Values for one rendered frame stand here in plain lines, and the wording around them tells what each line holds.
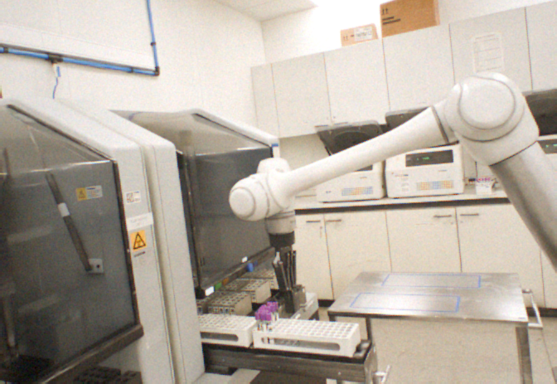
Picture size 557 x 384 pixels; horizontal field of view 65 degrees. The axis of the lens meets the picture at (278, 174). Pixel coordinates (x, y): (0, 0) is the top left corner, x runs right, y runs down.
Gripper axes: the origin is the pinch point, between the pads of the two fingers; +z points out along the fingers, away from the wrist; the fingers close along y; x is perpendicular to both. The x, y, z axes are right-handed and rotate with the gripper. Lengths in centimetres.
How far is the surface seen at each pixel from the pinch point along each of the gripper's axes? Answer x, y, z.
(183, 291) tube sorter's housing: 27.1, -13.4, -6.5
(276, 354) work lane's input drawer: 3.6, -5.6, 13.8
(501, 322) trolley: -55, 24, 13
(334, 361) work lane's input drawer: -13.7, -5.5, 14.0
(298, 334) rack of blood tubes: -3.8, -4.8, 7.8
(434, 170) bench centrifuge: -18, 230, -16
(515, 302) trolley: -59, 38, 12
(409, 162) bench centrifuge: -1, 232, -24
